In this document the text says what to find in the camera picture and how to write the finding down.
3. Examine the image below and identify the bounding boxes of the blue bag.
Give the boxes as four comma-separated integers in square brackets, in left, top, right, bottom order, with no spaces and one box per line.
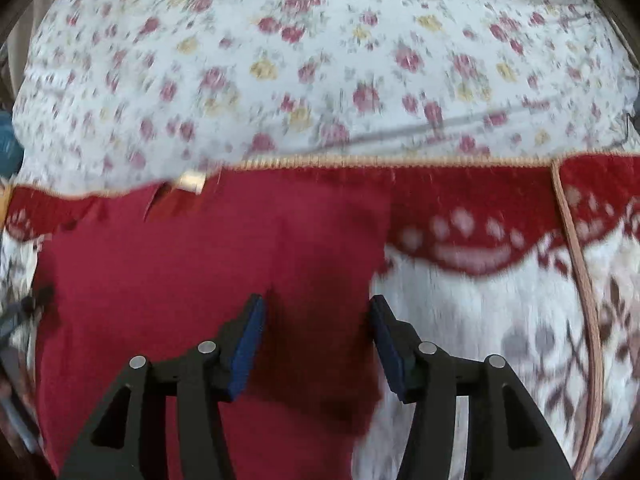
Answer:
[0,110,23,176]

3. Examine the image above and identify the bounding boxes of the floral quilt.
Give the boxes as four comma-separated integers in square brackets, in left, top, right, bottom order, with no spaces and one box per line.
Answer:
[10,0,640,196]

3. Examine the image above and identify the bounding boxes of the grey cable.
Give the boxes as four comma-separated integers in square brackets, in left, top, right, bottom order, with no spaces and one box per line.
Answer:
[320,92,601,148]

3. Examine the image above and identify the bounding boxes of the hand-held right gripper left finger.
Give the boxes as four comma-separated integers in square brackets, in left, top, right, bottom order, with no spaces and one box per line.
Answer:
[60,294,268,480]

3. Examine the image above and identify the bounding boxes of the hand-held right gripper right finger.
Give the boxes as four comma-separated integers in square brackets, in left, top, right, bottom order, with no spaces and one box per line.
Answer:
[369,295,576,480]

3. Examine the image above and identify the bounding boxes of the red garment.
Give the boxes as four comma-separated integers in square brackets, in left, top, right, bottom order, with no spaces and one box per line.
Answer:
[32,175,393,480]

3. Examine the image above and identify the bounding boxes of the red and white plush blanket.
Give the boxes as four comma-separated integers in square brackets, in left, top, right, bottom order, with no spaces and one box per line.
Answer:
[0,152,640,480]

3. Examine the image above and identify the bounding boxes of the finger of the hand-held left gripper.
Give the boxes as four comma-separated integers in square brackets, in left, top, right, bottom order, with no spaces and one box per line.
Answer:
[0,285,56,346]

